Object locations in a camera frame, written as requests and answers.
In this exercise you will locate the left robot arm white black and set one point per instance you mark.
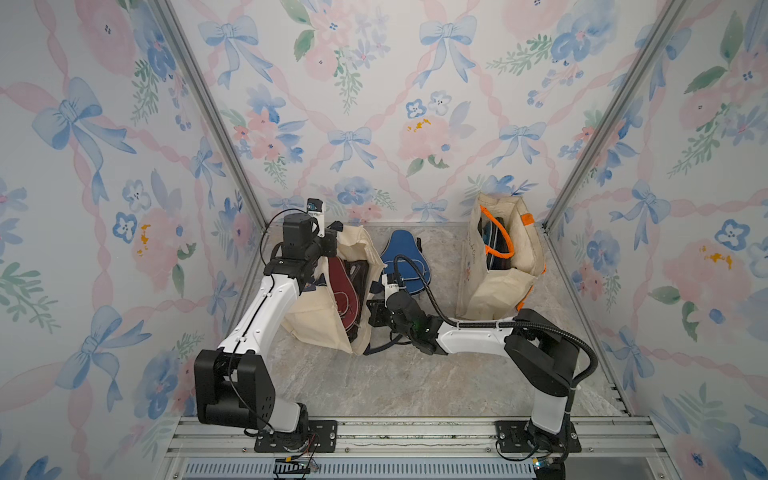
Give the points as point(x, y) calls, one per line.
point(233, 383)

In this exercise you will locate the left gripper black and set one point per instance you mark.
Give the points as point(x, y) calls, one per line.
point(330, 238)

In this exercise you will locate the blue ping pong paddle case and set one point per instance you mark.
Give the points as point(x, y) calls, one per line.
point(404, 250)

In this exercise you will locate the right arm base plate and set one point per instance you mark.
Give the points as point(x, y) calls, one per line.
point(520, 436)

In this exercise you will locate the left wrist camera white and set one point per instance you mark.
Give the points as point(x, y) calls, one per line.
point(315, 208)

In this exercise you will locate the dark items in orange bag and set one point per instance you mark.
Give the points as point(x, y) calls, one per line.
point(492, 234)

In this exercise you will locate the cream canvas bag navy handles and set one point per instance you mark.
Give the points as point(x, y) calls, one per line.
point(332, 310)

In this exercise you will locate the cream canvas bag orange handles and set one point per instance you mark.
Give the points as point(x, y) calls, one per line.
point(494, 294)

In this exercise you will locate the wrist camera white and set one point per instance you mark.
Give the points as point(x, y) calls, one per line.
point(315, 208)
point(392, 284)

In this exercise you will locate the aluminium front rail frame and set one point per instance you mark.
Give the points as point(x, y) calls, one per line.
point(421, 448)

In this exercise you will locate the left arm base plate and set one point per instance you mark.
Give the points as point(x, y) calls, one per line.
point(312, 436)

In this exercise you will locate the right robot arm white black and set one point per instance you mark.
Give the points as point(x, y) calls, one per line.
point(552, 360)

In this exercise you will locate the maroon ping pong paddle case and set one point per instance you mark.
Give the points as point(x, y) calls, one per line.
point(341, 286)

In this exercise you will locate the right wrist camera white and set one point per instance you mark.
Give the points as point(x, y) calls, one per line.
point(392, 284)

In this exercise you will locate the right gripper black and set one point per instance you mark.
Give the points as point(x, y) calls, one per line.
point(370, 304)

